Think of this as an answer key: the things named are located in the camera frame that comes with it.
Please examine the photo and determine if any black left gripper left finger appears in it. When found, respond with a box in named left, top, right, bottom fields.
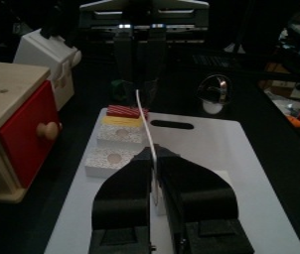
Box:
left=87, top=146, right=153, bottom=254

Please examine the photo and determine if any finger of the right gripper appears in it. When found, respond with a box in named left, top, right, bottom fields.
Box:
left=111, top=32, right=136, bottom=87
left=141, top=32, right=169, bottom=102

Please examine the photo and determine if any white cutting board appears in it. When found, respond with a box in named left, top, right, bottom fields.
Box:
left=44, top=107, right=300, bottom=254

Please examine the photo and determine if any colourful objects pile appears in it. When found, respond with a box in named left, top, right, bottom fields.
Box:
left=263, top=78, right=300, bottom=133

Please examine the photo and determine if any black vented device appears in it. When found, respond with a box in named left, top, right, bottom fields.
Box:
left=192, top=54, right=235, bottom=69

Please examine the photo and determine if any dark green toy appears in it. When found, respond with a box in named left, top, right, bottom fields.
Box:
left=109, top=78, right=136, bottom=102

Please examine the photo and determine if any shiny metal cup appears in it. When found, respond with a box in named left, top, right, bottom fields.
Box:
left=196, top=73, right=229, bottom=116

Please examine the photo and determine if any orange toy carrot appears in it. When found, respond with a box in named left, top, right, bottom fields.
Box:
left=285, top=114, right=300, bottom=129

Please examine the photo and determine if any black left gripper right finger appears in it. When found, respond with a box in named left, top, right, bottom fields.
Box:
left=156, top=144, right=256, bottom=254

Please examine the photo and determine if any red striped toy bacon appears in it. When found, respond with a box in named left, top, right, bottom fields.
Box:
left=105, top=104, right=150, bottom=120

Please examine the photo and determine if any red drawer with wooden knob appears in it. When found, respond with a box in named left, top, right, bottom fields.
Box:
left=0, top=79, right=65, bottom=190

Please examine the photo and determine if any white speckled toy bread slice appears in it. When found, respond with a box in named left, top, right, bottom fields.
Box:
left=95, top=123, right=150, bottom=151
left=83, top=146, right=142, bottom=180

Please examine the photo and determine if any black knife handle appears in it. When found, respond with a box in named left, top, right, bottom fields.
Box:
left=62, top=19, right=81, bottom=48
left=40, top=13, right=67, bottom=40

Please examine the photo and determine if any wooden box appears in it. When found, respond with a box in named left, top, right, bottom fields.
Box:
left=0, top=60, right=65, bottom=204

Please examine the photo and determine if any white knife block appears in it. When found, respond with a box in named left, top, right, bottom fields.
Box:
left=12, top=28, right=83, bottom=112

